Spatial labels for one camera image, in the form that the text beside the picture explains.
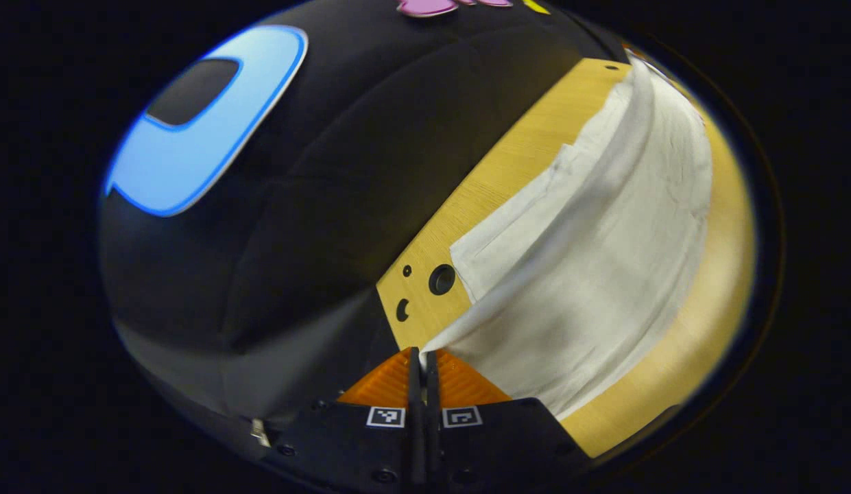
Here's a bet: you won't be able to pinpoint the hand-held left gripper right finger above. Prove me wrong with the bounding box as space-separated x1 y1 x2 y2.
425 348 592 494

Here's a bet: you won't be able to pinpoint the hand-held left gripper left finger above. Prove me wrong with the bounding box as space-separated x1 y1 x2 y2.
280 346 424 494

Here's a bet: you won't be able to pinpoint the white jeans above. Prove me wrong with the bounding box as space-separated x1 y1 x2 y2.
421 58 715 421

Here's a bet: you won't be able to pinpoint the black backdrop cloth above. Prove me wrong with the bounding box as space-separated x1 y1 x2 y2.
99 0 633 443

